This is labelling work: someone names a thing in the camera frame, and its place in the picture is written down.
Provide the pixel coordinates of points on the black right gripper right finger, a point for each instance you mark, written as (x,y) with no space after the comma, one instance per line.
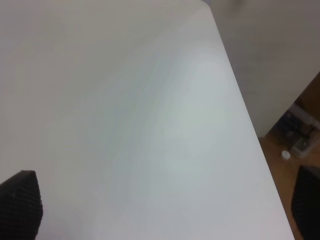
(305,203)

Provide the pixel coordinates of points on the small white round cap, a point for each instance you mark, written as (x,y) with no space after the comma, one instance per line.
(285,155)

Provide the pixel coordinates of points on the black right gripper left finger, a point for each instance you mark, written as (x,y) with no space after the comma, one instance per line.
(21,208)

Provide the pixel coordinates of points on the clear plastic storage box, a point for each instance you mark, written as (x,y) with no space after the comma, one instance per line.
(297,130)

